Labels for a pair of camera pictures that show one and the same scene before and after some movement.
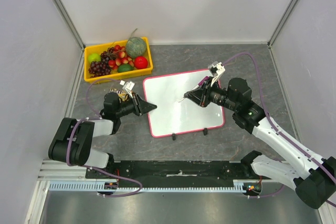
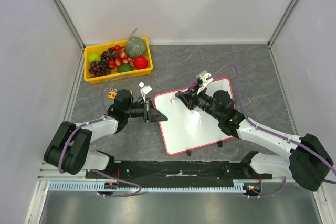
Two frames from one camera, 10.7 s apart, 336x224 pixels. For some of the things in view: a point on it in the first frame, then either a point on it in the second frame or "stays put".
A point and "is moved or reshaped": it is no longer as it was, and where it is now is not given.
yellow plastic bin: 115,75 stays put
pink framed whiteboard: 169,113 is moved or reshaped
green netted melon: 136,46 stays put
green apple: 93,57 stays put
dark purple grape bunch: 97,68 stays put
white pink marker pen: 202,82 is moved or reshaped
